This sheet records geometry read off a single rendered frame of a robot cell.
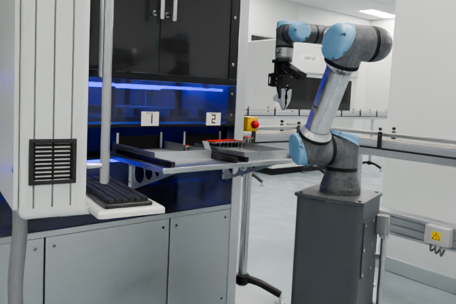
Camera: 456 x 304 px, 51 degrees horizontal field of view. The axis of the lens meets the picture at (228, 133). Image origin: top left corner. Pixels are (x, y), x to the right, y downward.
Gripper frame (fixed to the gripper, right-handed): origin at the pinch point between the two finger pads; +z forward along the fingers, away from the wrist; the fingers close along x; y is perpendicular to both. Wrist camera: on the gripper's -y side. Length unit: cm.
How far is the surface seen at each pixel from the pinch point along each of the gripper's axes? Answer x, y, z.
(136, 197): 76, -17, 27
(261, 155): 10.7, 1.0, 19.5
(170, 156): 47, 11, 20
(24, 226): 99, 12, 40
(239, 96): -8.0, 38.8, -3.9
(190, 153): 38.2, 11.6, 19.2
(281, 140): -50, 51, 20
